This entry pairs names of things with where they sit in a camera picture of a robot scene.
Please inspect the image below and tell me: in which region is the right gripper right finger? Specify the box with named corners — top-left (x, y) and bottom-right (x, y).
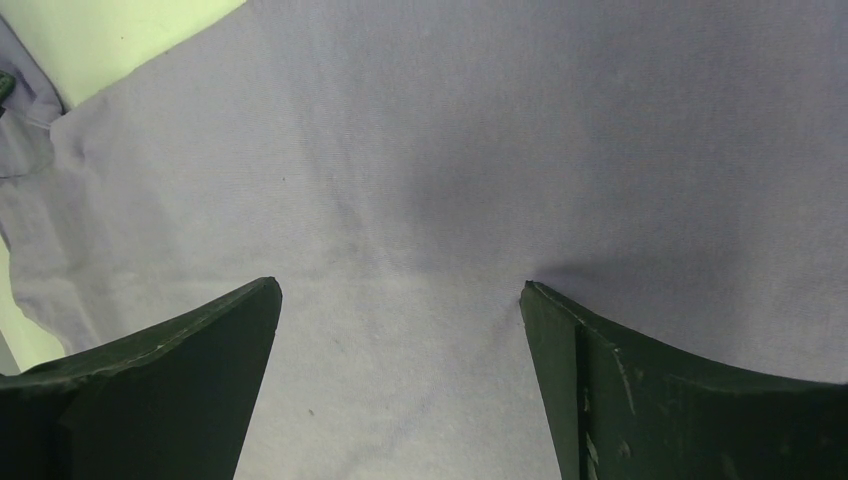
top-left (519, 281), bottom-right (847, 479)

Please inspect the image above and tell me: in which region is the purple t shirt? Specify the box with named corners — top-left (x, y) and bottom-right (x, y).
top-left (1, 1), bottom-right (847, 479)

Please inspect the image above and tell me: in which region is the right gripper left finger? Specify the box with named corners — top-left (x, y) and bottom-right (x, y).
top-left (1, 277), bottom-right (282, 479)

